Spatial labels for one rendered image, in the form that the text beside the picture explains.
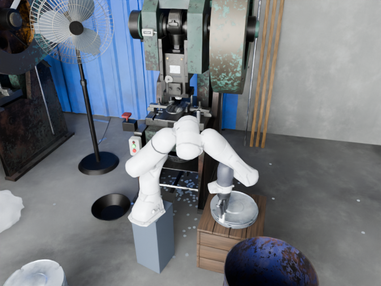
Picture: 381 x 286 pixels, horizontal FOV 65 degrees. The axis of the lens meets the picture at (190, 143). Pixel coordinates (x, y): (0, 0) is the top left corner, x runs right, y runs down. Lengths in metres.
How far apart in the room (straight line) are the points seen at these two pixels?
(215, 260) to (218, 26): 1.36
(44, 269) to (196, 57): 1.50
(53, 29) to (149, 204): 1.42
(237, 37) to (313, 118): 2.06
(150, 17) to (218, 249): 1.48
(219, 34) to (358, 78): 2.06
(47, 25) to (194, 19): 1.09
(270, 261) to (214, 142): 0.76
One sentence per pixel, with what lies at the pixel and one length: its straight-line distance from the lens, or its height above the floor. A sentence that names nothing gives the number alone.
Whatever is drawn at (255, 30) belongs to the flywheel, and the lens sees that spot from 2.02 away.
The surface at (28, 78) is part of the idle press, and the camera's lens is 3.25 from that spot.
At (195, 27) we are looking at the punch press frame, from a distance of 1.99.
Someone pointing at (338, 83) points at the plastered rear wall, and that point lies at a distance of 3.44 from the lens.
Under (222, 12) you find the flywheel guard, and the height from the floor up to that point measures 1.47.
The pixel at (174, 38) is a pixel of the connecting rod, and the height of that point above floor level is 1.26.
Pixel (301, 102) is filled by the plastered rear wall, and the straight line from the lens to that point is 3.47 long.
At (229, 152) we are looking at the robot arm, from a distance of 1.45.
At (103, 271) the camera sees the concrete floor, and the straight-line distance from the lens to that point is 2.17.
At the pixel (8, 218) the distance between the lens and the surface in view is 2.58.
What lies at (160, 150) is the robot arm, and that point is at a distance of 1.42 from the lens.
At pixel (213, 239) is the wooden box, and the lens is 1.87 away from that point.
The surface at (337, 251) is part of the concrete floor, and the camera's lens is 2.40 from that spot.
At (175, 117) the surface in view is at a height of 0.78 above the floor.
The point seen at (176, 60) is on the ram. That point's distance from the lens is 2.11.
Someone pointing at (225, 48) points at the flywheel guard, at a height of 1.30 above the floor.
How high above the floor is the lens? 1.68
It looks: 31 degrees down
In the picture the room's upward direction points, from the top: straight up
